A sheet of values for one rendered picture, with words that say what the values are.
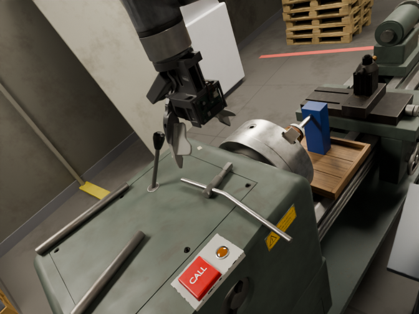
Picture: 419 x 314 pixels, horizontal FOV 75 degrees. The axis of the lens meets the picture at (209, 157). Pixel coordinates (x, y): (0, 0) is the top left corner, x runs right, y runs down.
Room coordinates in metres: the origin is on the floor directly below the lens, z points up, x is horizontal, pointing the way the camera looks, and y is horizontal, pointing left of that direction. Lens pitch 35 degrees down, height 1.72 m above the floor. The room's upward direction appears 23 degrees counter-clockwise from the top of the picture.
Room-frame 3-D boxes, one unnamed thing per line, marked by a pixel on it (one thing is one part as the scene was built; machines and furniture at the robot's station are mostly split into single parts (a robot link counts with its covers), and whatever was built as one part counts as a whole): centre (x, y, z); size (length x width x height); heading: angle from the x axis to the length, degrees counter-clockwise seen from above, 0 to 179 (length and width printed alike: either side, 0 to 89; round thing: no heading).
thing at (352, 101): (0.96, -0.72, 1.00); 0.20 x 0.10 x 0.05; 121
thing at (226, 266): (0.32, 0.09, 1.23); 0.13 x 0.08 x 0.06; 121
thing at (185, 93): (0.46, -0.01, 1.54); 0.09 x 0.08 x 0.12; 30
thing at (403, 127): (1.04, -0.77, 0.89); 0.53 x 0.30 x 0.06; 31
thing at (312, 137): (0.90, -0.46, 1.00); 0.08 x 0.06 x 0.23; 31
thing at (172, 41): (0.47, -0.01, 1.62); 0.08 x 0.08 x 0.05
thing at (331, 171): (0.86, -0.40, 0.88); 0.36 x 0.30 x 0.04; 31
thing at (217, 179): (0.53, 0.00, 1.27); 0.12 x 0.02 x 0.02; 129
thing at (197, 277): (0.30, 0.11, 1.26); 0.06 x 0.06 x 0.02; 31
